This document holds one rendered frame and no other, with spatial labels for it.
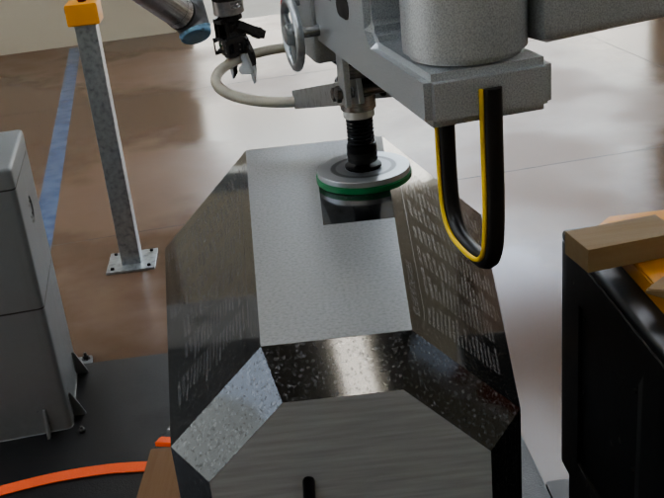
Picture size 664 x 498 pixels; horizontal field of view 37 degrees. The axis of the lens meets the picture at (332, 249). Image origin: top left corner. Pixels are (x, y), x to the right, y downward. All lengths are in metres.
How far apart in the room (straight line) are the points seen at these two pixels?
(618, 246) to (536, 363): 1.25
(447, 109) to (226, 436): 0.63
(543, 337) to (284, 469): 1.82
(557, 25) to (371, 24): 0.34
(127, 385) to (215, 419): 1.64
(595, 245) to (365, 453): 0.65
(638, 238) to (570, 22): 0.61
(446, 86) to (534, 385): 1.76
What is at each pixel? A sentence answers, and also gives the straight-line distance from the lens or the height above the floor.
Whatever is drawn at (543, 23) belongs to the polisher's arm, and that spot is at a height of 1.33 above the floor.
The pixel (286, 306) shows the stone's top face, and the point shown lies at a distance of 1.71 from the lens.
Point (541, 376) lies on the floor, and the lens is 3.11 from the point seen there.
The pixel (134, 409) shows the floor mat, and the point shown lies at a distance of 3.14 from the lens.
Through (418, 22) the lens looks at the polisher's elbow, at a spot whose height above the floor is 1.35.
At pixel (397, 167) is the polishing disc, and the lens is 2.23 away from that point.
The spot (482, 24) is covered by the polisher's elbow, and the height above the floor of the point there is 1.35.
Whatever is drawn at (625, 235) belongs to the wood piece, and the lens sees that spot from 2.01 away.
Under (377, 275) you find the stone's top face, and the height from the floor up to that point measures 0.87.
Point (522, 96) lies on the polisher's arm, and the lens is 1.48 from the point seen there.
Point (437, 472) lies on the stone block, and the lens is 1.65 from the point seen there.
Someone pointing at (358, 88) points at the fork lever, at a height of 1.14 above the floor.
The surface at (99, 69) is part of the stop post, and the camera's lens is 3.90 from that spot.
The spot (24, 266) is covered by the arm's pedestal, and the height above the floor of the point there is 0.56.
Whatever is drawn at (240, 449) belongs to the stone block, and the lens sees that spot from 1.60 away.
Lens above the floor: 1.65
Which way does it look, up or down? 24 degrees down
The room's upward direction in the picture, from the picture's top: 6 degrees counter-clockwise
